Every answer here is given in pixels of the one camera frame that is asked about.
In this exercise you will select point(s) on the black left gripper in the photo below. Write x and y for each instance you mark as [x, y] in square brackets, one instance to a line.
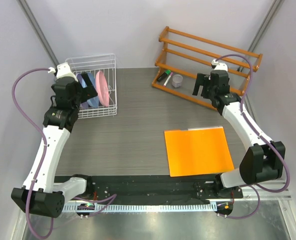
[88, 92]

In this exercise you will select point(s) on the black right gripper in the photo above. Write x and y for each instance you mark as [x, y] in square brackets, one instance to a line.
[203, 80]

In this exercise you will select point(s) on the blue plate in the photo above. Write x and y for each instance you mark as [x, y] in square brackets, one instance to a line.
[93, 102]

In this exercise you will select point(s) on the pink plate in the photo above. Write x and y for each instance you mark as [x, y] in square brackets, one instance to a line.
[102, 88]

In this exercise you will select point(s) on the lilac plate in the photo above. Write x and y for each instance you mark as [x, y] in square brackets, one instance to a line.
[81, 80]

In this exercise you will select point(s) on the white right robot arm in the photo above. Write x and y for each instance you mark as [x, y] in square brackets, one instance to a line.
[264, 157]

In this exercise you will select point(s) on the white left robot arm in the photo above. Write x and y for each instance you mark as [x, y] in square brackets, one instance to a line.
[38, 194]

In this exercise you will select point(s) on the orange wooden shelf rack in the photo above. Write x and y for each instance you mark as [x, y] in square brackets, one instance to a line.
[187, 55]

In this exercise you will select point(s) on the small clear plastic cup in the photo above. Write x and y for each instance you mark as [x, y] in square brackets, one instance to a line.
[177, 80]

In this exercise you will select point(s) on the pink white marker pen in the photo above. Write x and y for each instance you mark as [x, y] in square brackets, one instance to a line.
[167, 80]

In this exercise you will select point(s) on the green highlighter marker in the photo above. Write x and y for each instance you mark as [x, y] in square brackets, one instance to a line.
[164, 75]

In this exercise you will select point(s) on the orange clip file folder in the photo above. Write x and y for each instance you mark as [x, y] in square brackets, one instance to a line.
[197, 151]

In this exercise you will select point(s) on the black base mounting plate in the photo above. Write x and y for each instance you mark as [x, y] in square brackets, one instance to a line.
[158, 190]

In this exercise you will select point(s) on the white wire dish rack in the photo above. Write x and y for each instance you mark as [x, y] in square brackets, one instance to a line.
[92, 64]

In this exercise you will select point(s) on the white slotted cable duct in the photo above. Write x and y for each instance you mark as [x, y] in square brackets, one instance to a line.
[78, 207]

